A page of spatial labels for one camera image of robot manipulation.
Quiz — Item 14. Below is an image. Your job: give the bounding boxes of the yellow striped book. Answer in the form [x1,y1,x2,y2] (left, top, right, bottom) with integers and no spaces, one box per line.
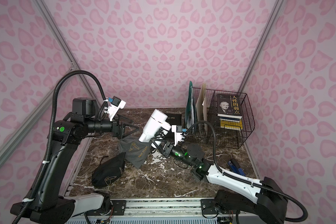
[220,118,243,131]

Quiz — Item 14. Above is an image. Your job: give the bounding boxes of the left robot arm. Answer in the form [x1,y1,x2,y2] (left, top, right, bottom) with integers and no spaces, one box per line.
[10,97,129,224]

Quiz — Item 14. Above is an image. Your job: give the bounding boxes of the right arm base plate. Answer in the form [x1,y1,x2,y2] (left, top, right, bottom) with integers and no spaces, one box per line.
[200,198,236,216]

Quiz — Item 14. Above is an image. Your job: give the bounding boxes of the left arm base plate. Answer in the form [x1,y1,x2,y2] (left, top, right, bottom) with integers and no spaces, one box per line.
[86,200,127,216]

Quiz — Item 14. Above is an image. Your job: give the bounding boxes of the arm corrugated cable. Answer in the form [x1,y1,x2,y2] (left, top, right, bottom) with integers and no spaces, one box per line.
[184,120,309,223]
[11,69,107,224]

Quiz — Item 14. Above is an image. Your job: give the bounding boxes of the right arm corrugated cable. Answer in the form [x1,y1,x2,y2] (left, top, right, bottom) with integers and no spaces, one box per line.
[184,120,309,223]

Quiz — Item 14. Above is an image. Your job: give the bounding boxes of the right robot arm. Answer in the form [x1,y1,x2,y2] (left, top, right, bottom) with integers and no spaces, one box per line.
[159,142,288,224]

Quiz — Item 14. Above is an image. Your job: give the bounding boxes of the black portrait book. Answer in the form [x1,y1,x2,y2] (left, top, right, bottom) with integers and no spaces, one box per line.
[217,93,242,119]

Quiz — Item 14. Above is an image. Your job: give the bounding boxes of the grey hair dryer pouch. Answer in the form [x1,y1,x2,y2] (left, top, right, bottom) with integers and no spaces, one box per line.
[118,136,151,169]

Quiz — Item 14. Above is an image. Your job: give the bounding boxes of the white hair dryer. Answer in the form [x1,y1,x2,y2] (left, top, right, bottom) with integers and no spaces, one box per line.
[139,109,171,149]

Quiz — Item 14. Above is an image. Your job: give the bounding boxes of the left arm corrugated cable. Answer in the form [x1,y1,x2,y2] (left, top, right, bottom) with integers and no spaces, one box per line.
[11,69,107,224]

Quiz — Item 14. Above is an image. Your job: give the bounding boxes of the blue stapler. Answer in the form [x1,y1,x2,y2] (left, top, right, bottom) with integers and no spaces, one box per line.
[228,158,246,176]

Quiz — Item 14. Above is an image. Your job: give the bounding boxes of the black pouch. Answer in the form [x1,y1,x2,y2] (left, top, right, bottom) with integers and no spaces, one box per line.
[91,152,126,188]
[165,113,182,140]

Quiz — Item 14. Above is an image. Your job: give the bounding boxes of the black wire basket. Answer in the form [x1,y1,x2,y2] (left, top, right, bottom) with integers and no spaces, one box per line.
[193,87,255,149]

